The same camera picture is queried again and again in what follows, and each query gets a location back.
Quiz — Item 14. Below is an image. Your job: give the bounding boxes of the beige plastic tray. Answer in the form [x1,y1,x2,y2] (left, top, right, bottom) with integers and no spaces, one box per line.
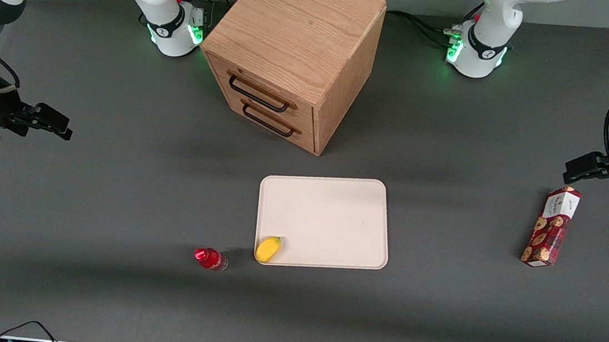
[252,168,396,277]

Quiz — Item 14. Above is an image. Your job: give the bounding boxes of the red tartan cookie box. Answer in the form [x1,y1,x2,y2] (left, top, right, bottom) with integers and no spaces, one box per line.
[519,182,583,272]

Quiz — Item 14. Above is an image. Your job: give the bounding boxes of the black metal drawer handle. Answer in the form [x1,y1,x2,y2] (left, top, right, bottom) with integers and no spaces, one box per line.
[239,100,298,138]
[225,73,294,115]

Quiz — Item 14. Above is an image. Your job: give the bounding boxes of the wooden drawer cabinet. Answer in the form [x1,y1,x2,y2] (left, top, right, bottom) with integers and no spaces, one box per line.
[190,0,388,162]

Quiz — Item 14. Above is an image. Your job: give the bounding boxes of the yellow mango fruit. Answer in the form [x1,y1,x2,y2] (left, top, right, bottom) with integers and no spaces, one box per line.
[254,234,283,266]

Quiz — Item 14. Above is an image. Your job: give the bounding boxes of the red-capped coke bottle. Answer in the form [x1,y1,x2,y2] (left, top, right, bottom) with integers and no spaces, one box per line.
[192,245,230,274]

